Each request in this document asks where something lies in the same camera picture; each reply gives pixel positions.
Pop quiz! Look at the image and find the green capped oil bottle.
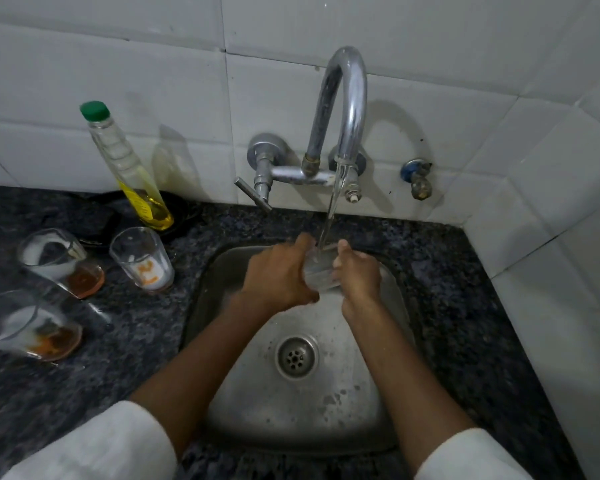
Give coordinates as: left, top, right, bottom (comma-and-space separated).
79, 100, 175, 232

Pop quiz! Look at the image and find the chrome wall faucet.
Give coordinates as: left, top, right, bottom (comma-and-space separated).
233, 46, 369, 214

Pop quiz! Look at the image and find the person's left hand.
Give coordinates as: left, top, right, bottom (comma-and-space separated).
239, 232, 321, 315

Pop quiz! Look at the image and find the black frying pan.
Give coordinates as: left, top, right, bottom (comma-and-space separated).
65, 189, 203, 248

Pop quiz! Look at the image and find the person's left forearm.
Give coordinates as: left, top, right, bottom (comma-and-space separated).
129, 294, 301, 461

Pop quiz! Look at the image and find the metal sink drain strainer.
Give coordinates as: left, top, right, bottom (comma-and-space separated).
273, 334, 320, 381

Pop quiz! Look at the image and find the person's right forearm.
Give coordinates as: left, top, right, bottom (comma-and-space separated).
341, 302, 477, 475

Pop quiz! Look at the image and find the blue wall valve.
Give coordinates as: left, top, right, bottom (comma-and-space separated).
399, 158, 434, 201

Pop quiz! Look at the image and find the black dish under bottle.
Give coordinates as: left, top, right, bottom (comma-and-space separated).
413, 427, 536, 480

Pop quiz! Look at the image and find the person's right hand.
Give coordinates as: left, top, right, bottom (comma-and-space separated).
332, 238, 383, 323

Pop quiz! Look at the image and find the white shirt sleeve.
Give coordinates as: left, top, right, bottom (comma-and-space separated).
0, 400, 179, 480

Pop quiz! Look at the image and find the stainless steel sink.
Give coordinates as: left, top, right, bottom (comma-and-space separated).
179, 243, 416, 455

